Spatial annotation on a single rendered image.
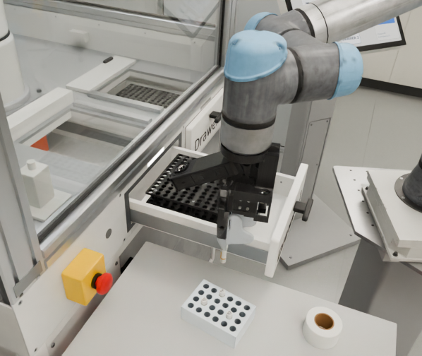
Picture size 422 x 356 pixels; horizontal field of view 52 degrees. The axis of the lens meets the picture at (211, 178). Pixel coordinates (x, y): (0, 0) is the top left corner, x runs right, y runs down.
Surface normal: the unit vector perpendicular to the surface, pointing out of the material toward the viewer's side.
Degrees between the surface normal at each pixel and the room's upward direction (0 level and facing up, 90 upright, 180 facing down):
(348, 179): 0
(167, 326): 0
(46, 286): 90
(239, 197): 90
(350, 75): 77
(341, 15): 66
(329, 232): 3
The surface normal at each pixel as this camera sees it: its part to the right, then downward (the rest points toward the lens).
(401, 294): -0.04, 0.59
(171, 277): 0.05, -0.80
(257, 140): 0.31, 0.57
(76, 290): -0.36, 0.54
